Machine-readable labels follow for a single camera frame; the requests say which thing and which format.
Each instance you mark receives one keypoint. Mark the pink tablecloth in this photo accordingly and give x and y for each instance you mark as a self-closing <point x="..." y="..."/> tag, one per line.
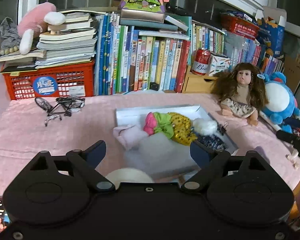
<point x="23" y="133"/>

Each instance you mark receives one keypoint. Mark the red beer can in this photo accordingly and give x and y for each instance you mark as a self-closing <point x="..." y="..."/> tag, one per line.
<point x="201" y="62"/>

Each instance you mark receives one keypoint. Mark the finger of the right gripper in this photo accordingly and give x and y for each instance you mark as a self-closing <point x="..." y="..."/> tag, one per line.
<point x="286" y="137"/>

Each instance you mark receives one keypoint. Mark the white fluffy pompom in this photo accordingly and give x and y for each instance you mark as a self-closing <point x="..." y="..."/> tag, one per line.
<point x="204" y="127"/>

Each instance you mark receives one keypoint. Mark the pink green scrunchie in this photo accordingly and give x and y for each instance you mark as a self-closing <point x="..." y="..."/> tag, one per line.
<point x="156" y="122"/>

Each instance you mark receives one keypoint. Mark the pink plush rabbit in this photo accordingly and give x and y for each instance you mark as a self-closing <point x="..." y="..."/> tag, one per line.
<point x="35" y="22"/>

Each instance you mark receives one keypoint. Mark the small wooden drawer box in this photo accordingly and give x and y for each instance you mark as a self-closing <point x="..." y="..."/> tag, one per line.
<point x="194" y="83"/>

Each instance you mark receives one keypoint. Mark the yellow sequin pouch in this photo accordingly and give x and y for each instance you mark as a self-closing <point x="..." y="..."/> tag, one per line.
<point x="182" y="127"/>

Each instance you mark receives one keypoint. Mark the light pink cloth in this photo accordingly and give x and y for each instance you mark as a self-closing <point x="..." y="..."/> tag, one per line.
<point x="129" y="136"/>

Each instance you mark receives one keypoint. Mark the miniature black bicycle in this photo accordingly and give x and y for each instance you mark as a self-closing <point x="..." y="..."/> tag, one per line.
<point x="65" y="106"/>

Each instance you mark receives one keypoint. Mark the white tissue box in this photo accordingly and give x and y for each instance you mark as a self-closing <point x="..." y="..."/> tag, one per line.
<point x="218" y="64"/>

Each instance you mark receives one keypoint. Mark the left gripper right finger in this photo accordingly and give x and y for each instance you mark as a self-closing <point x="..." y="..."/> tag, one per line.
<point x="201" y="154"/>

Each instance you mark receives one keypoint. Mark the blue white plush toy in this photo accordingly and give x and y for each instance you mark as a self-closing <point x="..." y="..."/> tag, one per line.
<point x="282" y="103"/>

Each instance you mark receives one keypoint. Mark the blue cardboard box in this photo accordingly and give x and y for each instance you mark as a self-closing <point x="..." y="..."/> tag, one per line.
<point x="271" y="23"/>

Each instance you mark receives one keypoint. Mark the smartphone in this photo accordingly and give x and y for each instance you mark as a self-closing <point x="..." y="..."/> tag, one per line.
<point x="4" y="218"/>

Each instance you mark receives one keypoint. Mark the red plastic crate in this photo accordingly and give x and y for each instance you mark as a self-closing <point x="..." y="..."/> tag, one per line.
<point x="68" y="80"/>

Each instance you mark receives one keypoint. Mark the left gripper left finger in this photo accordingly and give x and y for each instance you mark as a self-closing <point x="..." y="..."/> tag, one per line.
<point x="95" y="153"/>

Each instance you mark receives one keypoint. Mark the row of upright books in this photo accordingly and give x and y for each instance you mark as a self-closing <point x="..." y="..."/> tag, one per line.
<point x="133" y="55"/>

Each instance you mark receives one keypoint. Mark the black binder clip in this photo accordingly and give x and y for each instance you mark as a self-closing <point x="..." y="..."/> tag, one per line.
<point x="222" y="128"/>

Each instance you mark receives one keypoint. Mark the white shallow box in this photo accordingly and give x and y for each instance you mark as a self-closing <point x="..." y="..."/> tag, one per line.
<point x="162" y="158"/>

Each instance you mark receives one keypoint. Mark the stack of lying books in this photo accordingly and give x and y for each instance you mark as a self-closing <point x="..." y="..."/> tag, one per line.
<point x="73" y="40"/>

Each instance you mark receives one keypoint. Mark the brown-haired doll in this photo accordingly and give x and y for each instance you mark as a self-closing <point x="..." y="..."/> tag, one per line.
<point x="241" y="92"/>

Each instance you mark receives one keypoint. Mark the dark blue brocade pouch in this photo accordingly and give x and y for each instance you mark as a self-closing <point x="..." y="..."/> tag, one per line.
<point x="213" y="142"/>

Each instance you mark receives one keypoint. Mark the red basket on books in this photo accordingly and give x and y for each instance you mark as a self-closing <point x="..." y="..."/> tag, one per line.
<point x="239" y="26"/>

